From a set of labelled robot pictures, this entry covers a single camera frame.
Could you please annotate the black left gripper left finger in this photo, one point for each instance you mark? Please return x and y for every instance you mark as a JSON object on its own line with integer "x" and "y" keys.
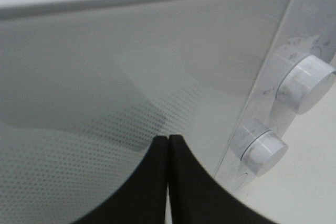
{"x": 142, "y": 197}

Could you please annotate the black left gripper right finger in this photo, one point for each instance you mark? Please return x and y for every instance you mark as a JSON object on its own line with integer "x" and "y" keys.
{"x": 195, "y": 197}

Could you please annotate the white microwave knob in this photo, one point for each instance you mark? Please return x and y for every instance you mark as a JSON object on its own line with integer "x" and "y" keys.
{"x": 306, "y": 84}
{"x": 258, "y": 147}

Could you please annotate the white microwave door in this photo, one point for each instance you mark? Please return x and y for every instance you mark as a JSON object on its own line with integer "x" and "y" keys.
{"x": 86, "y": 86}

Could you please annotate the white microwave oven body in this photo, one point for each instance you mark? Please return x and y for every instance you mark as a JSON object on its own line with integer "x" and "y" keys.
{"x": 307, "y": 28}

